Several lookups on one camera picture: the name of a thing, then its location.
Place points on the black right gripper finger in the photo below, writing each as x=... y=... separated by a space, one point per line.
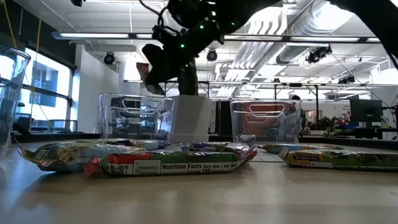
x=172 y=70
x=154 y=65

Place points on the red granola bar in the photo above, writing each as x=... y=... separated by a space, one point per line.
x=143 y=71
x=174 y=163

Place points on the green cactus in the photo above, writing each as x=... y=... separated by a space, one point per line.
x=188 y=77

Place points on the round black ceiling speaker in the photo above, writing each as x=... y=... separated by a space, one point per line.
x=211 y=55
x=109 y=58

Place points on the white hexagonal plant pot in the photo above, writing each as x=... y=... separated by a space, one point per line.
x=191 y=118

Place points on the clear plastic bin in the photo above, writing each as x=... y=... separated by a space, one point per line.
x=12 y=93
x=267 y=121
x=133 y=115

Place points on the long ceiling light bar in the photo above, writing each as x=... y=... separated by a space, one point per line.
x=311 y=39
x=93 y=35

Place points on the dark office monitor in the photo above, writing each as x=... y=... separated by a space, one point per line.
x=366 y=110

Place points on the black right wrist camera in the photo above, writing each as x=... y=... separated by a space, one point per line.
x=161 y=33

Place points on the silver ventilation duct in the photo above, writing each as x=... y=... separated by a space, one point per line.
x=311 y=25

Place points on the black ceiling camera cluster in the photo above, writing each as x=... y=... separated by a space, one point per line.
x=317 y=54

